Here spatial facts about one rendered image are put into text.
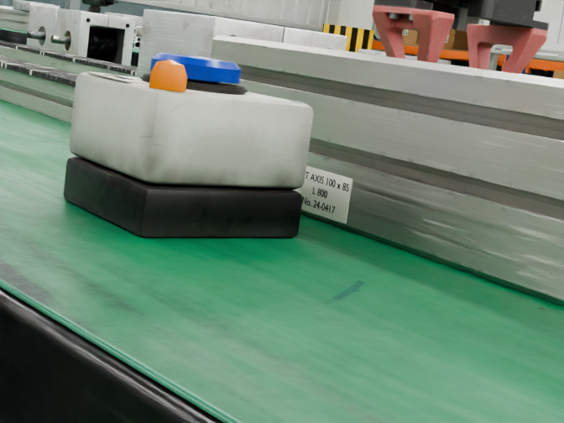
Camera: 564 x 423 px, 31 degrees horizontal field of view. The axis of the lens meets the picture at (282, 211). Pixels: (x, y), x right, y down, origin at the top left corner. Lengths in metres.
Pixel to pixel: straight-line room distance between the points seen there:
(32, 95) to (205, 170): 0.53
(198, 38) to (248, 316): 0.32
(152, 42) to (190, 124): 0.26
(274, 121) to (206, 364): 0.19
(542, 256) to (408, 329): 0.09
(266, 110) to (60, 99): 0.46
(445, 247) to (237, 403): 0.22
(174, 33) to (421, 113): 0.22
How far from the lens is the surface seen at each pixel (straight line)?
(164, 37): 0.65
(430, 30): 0.73
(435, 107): 0.47
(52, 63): 1.37
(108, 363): 0.27
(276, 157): 0.44
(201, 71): 0.44
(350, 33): 8.76
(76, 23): 1.60
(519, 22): 0.78
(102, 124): 0.45
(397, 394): 0.27
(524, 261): 0.42
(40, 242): 0.39
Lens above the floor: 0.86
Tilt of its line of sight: 9 degrees down
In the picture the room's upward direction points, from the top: 8 degrees clockwise
